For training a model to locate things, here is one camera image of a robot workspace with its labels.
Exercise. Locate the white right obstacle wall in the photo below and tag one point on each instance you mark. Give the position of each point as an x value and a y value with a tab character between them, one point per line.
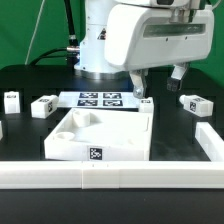
210	141

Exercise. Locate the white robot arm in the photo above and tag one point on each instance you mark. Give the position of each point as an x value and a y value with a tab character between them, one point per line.
92	59

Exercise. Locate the white fiducial marker sheet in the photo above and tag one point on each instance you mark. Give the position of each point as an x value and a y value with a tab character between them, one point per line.
70	99

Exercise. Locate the white obstacle wall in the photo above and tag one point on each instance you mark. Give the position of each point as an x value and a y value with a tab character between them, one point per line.
210	141
90	175

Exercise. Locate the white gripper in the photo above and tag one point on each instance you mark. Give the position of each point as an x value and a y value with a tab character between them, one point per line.
140	36

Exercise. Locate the white front obstacle wall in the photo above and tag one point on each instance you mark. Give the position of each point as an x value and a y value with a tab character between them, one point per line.
90	175

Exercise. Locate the white square tabletop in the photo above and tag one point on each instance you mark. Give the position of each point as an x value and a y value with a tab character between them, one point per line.
100	135

